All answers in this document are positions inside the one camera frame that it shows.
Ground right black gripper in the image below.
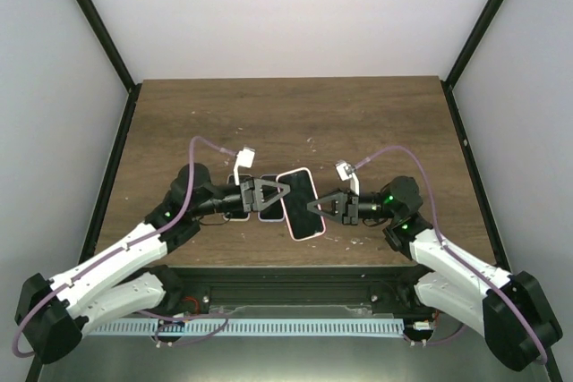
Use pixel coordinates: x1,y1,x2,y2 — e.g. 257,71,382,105
306,189,397,226

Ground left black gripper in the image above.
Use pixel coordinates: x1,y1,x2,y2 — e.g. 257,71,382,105
192,177,291,217

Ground lavender phone case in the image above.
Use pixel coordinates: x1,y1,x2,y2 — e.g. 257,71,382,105
258,185,285,222

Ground beige phone case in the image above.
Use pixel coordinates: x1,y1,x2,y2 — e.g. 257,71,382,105
222,174,252,222

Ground black phone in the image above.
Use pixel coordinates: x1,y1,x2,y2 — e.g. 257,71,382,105
278,170,324,239

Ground pink phone case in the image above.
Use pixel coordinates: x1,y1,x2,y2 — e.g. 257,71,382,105
275,166,327,242

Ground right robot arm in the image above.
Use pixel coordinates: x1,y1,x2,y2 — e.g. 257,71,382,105
306,176,563,371

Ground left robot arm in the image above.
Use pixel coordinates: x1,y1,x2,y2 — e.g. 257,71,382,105
12,163,291,364

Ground metal sheet plate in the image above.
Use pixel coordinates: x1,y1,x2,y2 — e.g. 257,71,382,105
39,330,549,381

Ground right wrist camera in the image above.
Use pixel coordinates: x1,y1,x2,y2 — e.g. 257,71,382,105
335,160,360,195

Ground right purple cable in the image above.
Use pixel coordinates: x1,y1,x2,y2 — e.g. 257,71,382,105
351,145,550,365

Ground light blue slotted cable duct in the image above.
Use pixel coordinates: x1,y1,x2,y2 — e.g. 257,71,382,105
92,318,405,337

